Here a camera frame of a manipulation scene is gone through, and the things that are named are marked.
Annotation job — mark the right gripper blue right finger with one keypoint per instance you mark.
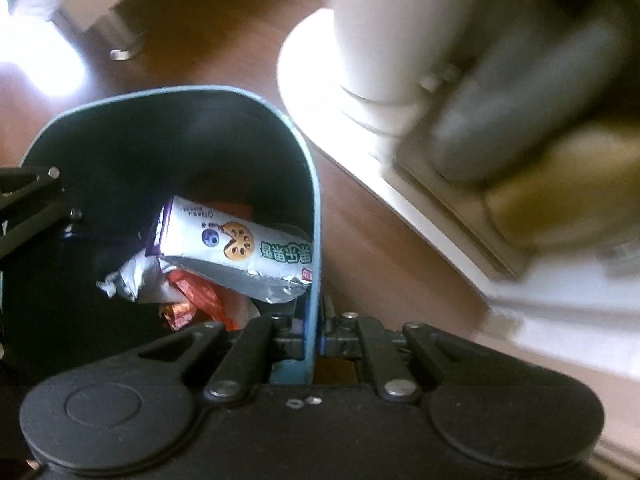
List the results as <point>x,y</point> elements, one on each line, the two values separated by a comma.
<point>380,356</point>

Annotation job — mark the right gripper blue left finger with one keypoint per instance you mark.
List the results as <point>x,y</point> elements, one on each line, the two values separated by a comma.
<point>268,351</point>

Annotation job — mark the white snack package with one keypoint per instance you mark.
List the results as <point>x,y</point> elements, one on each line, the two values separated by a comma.
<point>263,263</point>

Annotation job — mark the red plastic bag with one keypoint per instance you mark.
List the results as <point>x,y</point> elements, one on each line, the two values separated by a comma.
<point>205,301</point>

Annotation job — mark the dark green trash bin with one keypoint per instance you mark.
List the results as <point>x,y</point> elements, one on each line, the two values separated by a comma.
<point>120,160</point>

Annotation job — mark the grey paper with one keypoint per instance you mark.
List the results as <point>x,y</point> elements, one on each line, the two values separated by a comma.
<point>140,279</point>

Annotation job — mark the beige tray under jug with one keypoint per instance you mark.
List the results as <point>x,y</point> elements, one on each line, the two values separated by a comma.
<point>458,213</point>

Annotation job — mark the metal bed leg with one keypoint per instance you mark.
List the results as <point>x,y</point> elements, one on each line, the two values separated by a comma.
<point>120,40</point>

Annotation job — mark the gold thermos kettle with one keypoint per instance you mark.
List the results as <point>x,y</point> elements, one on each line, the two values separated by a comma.
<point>582,191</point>

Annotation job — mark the white cylindrical appliance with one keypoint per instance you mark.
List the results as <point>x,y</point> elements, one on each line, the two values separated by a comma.
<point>367,61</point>

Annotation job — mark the grey motor oil jug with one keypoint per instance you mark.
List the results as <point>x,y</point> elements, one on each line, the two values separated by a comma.
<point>544,71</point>

